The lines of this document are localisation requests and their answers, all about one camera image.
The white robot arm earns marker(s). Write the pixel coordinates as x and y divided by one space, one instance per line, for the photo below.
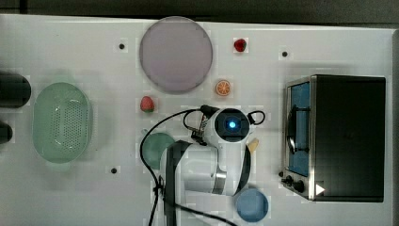
216 161

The grey round plate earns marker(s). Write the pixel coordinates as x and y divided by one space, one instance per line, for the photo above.
176 54

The orange slice toy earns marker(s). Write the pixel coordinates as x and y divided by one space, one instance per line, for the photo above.
223 88

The pink strawberry toy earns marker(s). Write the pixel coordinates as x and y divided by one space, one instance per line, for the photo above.
147 104

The green plastic mug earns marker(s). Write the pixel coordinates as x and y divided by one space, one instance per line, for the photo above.
153 147

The peeled banana toy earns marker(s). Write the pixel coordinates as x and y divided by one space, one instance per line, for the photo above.
252 145

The small red strawberry toy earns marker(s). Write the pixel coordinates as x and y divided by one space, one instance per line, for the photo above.
240 45

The blue plastic cup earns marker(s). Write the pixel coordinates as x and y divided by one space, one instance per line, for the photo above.
252 205

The silver toaster oven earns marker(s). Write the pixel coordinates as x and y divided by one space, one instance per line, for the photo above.
335 138

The green plastic colander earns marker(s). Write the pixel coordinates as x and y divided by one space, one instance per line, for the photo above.
62 122

